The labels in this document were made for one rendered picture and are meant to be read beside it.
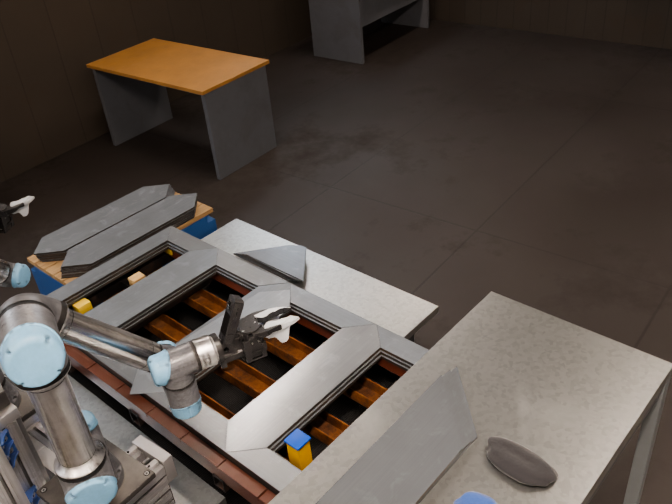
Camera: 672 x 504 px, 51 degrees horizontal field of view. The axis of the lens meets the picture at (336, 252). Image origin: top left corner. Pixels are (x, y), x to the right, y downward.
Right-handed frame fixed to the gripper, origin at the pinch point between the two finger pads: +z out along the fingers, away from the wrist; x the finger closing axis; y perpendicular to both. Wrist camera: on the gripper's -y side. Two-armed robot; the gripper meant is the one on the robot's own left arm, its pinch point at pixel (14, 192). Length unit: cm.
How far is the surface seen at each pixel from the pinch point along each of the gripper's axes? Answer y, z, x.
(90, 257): 62, 48, -7
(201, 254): 56, 54, 43
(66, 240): 65, 60, -25
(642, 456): 49, -20, 216
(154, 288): 57, 29, 32
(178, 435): 54, -43, 70
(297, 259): 56, 62, 84
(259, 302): 51, 24, 78
